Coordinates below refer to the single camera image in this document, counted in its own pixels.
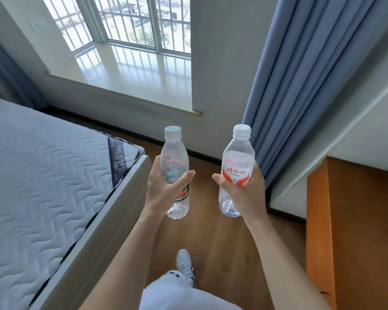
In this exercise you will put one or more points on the person's left hand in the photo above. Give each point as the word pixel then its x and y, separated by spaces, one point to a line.
pixel 158 193

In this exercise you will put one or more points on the person's right hand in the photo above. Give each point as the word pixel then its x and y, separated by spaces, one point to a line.
pixel 247 198

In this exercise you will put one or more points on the person's left thumb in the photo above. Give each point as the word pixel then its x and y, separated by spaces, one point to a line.
pixel 183 180

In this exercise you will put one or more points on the person's right thumb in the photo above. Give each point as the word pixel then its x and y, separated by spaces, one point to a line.
pixel 222 181

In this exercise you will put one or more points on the clear bottle with green label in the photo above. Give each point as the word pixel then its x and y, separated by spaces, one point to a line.
pixel 174 164

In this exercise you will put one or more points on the clear bottle with red label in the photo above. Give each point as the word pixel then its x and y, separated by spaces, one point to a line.
pixel 237 158

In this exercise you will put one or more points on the person's left forearm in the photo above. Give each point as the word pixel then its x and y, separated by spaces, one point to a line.
pixel 123 264

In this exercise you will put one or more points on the person's right forearm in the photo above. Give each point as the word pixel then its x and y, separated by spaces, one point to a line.
pixel 287 267

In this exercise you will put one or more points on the white sneaker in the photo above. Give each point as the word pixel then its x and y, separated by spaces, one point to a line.
pixel 185 266

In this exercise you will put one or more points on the white shorts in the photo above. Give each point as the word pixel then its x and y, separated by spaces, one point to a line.
pixel 181 293

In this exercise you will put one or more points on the white window sill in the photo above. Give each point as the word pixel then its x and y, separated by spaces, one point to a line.
pixel 129 74

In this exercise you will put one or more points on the blue curtain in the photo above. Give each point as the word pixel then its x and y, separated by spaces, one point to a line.
pixel 9 74
pixel 297 80

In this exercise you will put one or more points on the white quilted mattress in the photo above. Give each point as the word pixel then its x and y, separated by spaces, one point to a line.
pixel 48 187

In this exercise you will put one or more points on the orange wooden cabinet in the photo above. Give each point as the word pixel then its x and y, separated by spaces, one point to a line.
pixel 355 232

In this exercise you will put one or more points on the white framed window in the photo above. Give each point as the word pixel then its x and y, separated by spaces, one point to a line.
pixel 129 22

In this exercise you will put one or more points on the beige bed frame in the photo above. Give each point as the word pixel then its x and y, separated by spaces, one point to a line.
pixel 110 222

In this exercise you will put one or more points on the white wall socket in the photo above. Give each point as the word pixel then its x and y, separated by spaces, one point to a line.
pixel 38 26

